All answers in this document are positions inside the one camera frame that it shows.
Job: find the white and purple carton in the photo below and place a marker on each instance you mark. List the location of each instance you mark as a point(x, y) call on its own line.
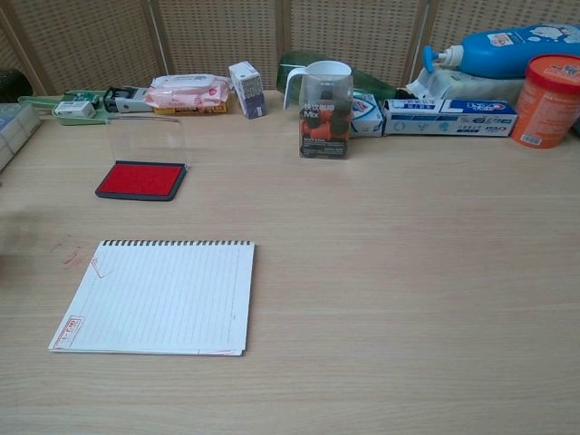
point(248, 90)

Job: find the pink wet wipes pack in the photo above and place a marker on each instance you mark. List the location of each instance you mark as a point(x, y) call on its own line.
point(186, 90)

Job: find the flat yellow box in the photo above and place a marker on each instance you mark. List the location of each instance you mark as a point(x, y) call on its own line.
point(190, 110)

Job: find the small green box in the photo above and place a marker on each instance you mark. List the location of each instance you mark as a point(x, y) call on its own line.
point(86, 96)

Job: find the white and blue toothpaste box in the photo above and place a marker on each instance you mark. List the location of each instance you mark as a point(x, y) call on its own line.
point(448, 120)

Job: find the white wipes pack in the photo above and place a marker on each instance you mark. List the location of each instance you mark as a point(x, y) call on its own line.
point(471, 84)

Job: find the black and white stapler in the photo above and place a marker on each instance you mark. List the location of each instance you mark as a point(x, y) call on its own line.
point(129, 103)

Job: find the red ink pad clear lid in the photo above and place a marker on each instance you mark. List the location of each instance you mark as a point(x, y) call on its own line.
point(140, 181)

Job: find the white and blue soap box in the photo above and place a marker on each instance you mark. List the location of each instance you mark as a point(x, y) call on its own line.
point(366, 118)

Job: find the green plastic bottle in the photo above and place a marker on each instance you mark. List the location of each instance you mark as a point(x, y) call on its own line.
point(371, 84)

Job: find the small white cardboard box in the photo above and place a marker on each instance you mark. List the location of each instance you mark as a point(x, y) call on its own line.
point(72, 109)

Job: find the blue pump bottle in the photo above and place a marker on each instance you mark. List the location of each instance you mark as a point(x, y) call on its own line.
point(503, 52)

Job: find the wooden lattice folding screen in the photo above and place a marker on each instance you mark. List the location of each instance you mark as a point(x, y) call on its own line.
point(217, 31)

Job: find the pastel tissue multipack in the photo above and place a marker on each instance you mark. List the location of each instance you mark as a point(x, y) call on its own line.
point(13, 129)

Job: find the white spiral lined notebook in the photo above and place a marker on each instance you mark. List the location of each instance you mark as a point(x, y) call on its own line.
point(158, 299)

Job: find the orange cylindrical tub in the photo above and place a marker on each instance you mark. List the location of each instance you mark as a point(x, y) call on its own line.
point(546, 104)

